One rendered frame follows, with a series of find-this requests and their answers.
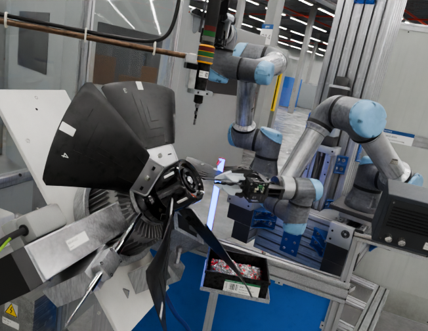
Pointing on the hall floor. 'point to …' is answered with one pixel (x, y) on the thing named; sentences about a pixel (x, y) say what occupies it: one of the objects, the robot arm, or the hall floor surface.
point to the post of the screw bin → (210, 311)
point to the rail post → (333, 316)
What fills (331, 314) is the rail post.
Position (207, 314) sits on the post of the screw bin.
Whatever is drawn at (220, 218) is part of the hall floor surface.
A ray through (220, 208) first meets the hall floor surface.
